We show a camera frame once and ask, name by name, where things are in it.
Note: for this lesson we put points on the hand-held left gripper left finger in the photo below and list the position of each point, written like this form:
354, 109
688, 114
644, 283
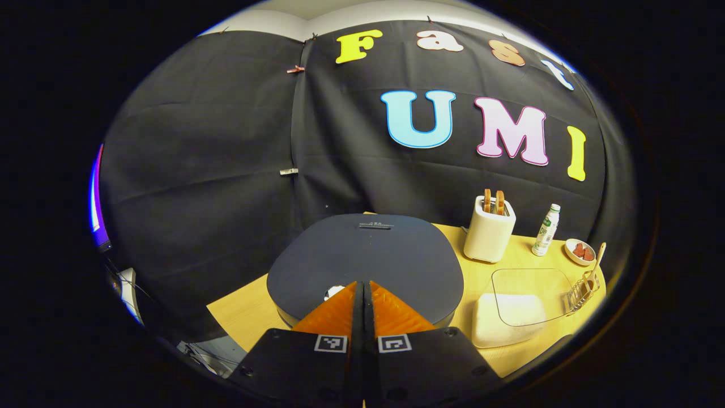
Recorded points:
306, 368

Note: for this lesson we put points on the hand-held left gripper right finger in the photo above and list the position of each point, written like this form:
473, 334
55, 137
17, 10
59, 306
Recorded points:
425, 368

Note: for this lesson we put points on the dark grey rice cooker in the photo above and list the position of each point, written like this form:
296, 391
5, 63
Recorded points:
368, 255

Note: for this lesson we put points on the wooden spoon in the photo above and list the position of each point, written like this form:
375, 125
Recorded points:
597, 260

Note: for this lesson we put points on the clear plastic rice container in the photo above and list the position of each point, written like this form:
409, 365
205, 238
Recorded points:
532, 283

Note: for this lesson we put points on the white toaster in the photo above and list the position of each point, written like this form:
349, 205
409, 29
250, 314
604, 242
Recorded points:
488, 238

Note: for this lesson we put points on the bread slice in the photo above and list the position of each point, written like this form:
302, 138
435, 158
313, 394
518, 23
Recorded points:
487, 201
500, 202

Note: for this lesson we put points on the white drink bottle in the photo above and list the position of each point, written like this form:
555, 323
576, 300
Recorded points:
545, 232

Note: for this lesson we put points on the white round plate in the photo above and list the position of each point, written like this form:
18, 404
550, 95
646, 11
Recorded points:
572, 258

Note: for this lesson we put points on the red meat slice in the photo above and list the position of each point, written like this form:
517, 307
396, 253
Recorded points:
578, 249
589, 255

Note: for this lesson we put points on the silver clip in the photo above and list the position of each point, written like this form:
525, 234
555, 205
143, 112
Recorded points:
289, 171

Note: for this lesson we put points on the black backdrop cloth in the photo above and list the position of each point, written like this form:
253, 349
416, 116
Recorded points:
198, 170

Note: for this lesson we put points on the computer monitor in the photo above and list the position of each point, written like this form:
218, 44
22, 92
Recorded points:
96, 204

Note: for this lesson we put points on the pink clip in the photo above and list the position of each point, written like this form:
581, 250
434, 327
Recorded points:
295, 69

